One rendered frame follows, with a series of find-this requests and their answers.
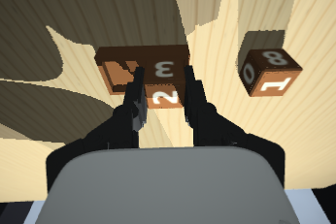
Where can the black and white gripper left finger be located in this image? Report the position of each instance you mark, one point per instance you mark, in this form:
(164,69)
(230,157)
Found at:
(118,132)

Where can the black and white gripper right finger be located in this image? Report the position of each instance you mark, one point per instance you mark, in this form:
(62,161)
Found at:
(212,129)

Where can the brown shallow tray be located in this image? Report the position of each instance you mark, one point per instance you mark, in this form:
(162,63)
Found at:
(117,64)

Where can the brown calendar cube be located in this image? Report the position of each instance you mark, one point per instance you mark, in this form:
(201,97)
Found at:
(268,72)
(164,84)

